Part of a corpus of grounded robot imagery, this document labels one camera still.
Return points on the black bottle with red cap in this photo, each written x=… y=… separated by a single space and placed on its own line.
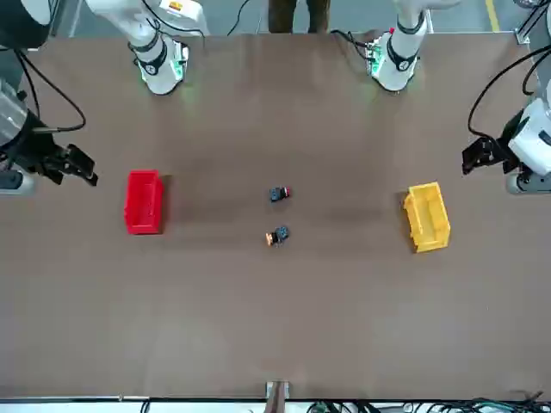
x=279 y=193

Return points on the aluminium frame profile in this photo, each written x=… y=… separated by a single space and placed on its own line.
x=523 y=35

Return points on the aluminium camera post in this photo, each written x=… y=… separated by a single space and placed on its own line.
x=277 y=396

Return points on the black bottle with orange cap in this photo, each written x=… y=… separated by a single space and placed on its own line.
x=277 y=236

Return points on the red plastic storage box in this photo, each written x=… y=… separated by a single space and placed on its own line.
x=144 y=202

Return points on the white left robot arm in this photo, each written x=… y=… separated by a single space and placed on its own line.
x=398 y=56

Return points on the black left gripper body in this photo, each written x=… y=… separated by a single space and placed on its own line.
x=501 y=155

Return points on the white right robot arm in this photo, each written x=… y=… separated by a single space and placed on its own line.
x=159 y=64

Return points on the yellow plastic storage box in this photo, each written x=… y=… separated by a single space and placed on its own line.
x=426 y=217

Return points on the person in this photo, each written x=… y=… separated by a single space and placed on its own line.
x=282 y=15

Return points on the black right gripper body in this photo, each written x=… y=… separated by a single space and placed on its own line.
x=34 y=150

